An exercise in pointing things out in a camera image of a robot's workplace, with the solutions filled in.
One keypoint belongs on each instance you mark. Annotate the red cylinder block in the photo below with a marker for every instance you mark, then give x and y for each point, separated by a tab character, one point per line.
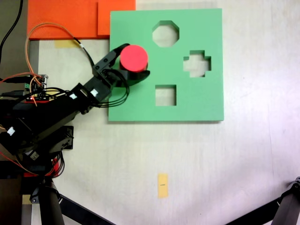
134	58

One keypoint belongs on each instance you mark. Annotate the orange flat block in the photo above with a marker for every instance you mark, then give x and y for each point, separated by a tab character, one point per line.
58	18

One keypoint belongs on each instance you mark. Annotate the green shape-hole board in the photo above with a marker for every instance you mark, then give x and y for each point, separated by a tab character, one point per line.
199	100

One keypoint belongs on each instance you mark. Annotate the plain yellow tape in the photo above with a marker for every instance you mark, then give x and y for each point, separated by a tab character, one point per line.
65	44

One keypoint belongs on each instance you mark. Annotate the black driver board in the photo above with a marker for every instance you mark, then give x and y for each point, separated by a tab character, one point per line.
41	98

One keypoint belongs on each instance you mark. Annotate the small circuit board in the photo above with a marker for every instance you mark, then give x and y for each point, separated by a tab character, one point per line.
37	83

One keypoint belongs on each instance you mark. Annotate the yellow tape with mark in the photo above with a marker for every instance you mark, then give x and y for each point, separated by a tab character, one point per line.
162	186

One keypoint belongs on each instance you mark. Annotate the thin black tripod strut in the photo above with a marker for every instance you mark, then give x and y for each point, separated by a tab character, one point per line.
82	214
253	214

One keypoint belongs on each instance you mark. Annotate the thick black tripod leg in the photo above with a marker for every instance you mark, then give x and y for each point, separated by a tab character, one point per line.
50	206

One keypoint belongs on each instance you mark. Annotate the notched black tripod leg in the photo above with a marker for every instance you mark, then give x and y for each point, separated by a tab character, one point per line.
290	211

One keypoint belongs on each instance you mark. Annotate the red base plate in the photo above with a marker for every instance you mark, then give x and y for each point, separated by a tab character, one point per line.
55	165

